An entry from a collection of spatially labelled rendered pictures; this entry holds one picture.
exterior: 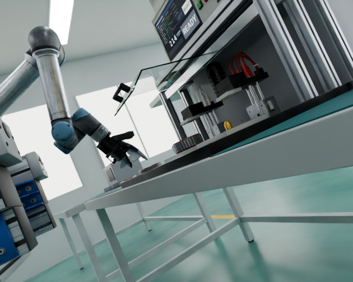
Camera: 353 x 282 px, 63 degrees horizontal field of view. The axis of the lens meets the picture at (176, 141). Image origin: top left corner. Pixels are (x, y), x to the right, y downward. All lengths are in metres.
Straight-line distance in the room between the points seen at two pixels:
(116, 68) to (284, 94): 5.42
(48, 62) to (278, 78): 0.81
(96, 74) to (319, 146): 5.84
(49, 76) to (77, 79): 4.78
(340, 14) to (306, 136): 0.68
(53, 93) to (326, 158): 0.98
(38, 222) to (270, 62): 0.91
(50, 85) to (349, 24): 0.97
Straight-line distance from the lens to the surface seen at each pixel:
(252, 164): 0.39
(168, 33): 1.18
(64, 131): 1.09
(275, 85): 0.99
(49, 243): 5.37
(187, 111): 1.03
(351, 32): 0.97
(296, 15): 0.84
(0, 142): 0.61
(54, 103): 1.14
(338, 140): 0.30
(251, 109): 0.90
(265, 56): 1.00
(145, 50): 6.66
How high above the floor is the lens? 0.77
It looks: 3 degrees up
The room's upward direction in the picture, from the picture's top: 24 degrees counter-clockwise
